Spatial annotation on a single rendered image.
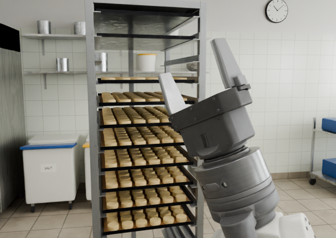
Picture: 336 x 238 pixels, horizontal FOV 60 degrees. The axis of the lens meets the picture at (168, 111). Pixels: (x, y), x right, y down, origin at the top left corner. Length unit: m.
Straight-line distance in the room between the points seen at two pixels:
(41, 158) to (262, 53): 3.09
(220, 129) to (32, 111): 3.80
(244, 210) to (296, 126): 4.28
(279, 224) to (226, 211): 0.07
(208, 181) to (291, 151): 4.32
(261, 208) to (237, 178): 0.04
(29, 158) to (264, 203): 3.23
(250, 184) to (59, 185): 3.23
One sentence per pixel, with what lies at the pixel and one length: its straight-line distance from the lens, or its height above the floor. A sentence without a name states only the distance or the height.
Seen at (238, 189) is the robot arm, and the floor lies 1.40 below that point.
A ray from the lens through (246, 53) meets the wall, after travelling 4.20.
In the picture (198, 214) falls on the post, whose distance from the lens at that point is 1.38.
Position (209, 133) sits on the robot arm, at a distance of 0.36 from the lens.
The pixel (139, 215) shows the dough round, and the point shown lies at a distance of 1.43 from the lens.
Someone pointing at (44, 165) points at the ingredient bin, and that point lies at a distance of 3.46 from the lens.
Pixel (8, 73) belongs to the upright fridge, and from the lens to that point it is 3.62.
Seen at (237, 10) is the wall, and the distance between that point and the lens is 4.22.
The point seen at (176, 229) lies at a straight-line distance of 1.73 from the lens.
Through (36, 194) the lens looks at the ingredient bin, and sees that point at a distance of 3.59.
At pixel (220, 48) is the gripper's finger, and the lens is 0.35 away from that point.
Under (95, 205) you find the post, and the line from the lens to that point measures 1.27.
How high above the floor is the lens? 1.52
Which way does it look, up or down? 7 degrees down
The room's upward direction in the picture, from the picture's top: straight up
